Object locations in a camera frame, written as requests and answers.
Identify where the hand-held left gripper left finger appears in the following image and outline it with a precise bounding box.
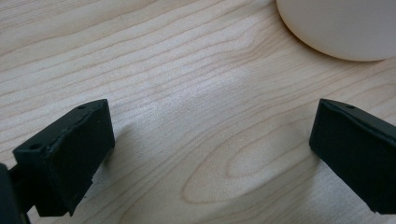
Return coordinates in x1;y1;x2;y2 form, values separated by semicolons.
12;99;116;217

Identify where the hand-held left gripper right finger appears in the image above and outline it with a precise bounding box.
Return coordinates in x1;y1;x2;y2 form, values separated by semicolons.
308;98;396;215

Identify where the cream mug with handle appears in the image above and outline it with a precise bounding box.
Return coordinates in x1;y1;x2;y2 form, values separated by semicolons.
275;0;396;62

